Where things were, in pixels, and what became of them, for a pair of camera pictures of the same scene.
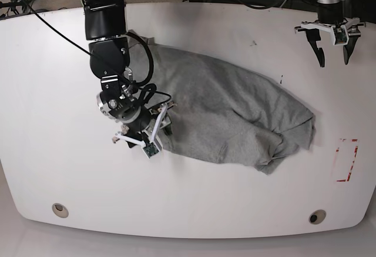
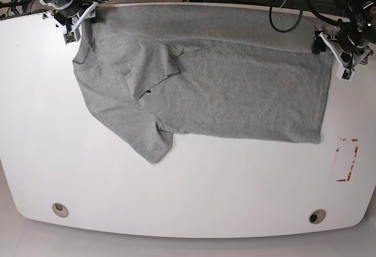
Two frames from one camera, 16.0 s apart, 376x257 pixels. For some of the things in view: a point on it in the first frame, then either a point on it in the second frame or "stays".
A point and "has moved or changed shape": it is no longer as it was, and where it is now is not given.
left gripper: (140, 123) -> (71, 29)
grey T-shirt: (222, 111) has moved or changed shape
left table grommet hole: (60, 210) stays
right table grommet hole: (317, 216) stays
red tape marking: (352, 162) stays
